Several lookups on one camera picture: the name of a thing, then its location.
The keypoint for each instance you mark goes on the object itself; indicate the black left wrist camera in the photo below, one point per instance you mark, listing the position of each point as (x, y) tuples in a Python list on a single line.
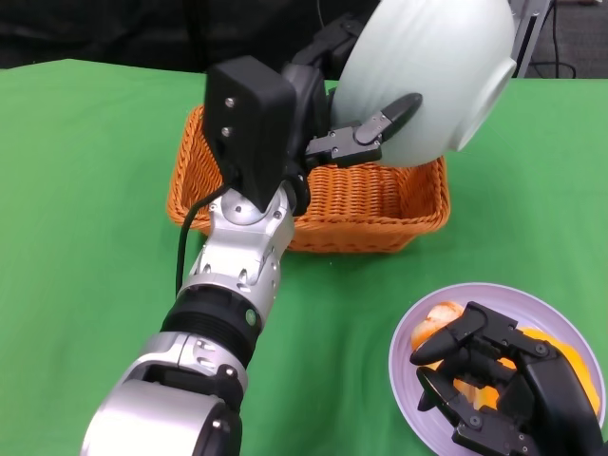
[(252, 128)]

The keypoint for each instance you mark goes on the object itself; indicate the lavender plate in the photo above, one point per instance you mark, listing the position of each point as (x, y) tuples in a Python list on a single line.
[(522, 299)]

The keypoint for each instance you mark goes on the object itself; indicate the pale green bowl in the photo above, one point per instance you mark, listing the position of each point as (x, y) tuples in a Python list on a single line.
[(427, 57)]

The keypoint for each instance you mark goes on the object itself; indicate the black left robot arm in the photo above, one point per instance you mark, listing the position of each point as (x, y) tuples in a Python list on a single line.
[(223, 294)]

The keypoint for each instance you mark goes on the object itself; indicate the orange striped bread bun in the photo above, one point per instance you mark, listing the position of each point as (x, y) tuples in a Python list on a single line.
[(432, 323)]

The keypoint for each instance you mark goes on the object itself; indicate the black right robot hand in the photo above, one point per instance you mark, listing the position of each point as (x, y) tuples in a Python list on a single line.
[(537, 389)]

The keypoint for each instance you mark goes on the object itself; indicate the green tablecloth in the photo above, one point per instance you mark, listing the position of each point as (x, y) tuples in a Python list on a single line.
[(71, 166)]

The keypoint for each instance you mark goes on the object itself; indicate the black cloth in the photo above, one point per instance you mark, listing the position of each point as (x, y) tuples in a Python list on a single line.
[(142, 28)]

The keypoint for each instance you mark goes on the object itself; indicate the orange wicker basket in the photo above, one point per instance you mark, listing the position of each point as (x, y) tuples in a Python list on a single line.
[(370, 204)]

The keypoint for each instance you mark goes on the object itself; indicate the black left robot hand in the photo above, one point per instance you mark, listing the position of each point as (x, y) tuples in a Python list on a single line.
[(309, 104)]

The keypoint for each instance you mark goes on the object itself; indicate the grey metal stand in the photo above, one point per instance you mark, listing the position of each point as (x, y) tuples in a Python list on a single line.
[(527, 43)]

